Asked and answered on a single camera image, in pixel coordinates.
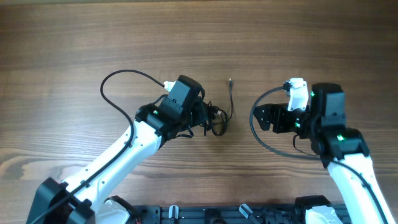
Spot right camera black cable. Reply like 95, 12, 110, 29
249, 85, 389, 224

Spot black usb cable long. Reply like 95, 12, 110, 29
224, 78, 234, 123

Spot camera black cable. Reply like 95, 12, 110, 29
29, 69, 166, 224
249, 85, 389, 224

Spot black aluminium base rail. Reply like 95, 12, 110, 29
132, 204, 305, 224

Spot left camera black cable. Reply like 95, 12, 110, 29
29, 69, 166, 224

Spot black usb cable bundle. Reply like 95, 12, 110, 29
186, 100, 229, 138

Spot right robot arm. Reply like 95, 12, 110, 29
249, 83, 395, 223

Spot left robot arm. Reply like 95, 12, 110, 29
27, 75, 206, 223

